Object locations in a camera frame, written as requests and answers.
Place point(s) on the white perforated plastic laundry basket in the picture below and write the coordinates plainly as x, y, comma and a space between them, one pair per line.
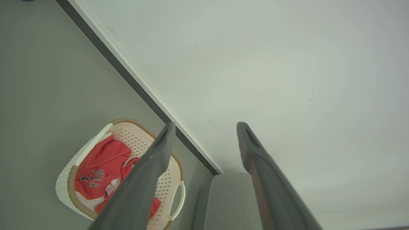
143, 140

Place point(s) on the black and white baseboard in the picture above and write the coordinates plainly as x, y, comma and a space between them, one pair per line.
129, 76

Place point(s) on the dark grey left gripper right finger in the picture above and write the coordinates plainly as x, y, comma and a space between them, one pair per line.
271, 188

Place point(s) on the grey fabric sofa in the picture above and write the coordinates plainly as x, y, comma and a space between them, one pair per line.
230, 204

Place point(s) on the red garment with white trim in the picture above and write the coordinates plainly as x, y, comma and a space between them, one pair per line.
128, 170

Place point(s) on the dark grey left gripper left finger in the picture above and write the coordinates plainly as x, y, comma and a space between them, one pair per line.
137, 188

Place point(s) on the red Bulls basketball jersey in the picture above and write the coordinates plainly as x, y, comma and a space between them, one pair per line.
105, 159

